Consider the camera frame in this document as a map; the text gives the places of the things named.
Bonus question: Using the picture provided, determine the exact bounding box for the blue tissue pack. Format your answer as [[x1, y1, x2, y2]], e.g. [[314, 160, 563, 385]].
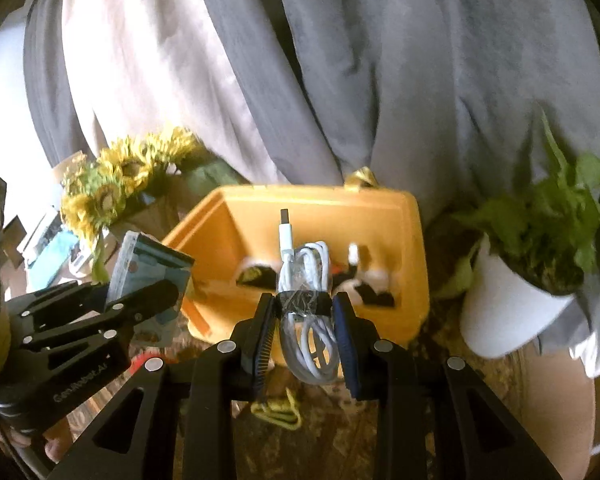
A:
[[107, 231, 195, 348]]

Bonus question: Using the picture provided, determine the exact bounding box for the white usb cable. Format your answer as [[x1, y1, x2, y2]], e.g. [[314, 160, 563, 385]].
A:
[[277, 208, 342, 387]]

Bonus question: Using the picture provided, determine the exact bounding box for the left hand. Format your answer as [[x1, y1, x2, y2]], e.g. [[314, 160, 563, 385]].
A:
[[0, 416, 77, 463]]

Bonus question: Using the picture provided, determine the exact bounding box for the blue cloth on table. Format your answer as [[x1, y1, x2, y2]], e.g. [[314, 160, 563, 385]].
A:
[[26, 231, 80, 292]]

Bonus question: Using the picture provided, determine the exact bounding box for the red fluffy plush toy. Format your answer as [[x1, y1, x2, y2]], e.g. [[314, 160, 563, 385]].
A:
[[128, 352, 166, 376]]

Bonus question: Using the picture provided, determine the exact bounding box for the yellow black small item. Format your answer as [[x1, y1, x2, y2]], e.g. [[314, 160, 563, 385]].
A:
[[250, 388, 302, 431]]

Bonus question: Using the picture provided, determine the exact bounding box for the sunflower bouquet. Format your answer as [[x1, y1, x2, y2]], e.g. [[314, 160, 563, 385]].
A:
[[60, 127, 246, 247]]

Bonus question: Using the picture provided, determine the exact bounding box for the white plant pot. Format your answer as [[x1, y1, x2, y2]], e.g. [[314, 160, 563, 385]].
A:
[[460, 237, 573, 359]]

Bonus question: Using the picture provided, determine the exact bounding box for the mickey mouse plush toy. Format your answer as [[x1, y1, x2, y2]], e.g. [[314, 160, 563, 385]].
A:
[[329, 243, 398, 309]]

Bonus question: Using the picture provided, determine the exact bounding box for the orange plastic storage box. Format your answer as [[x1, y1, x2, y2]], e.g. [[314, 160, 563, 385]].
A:
[[162, 182, 432, 366]]

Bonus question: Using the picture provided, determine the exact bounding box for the green potted plant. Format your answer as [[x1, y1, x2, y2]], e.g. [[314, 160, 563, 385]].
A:
[[434, 114, 600, 300]]

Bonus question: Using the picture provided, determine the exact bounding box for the grey draped curtain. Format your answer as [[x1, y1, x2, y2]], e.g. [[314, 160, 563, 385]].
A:
[[21, 0, 600, 378]]

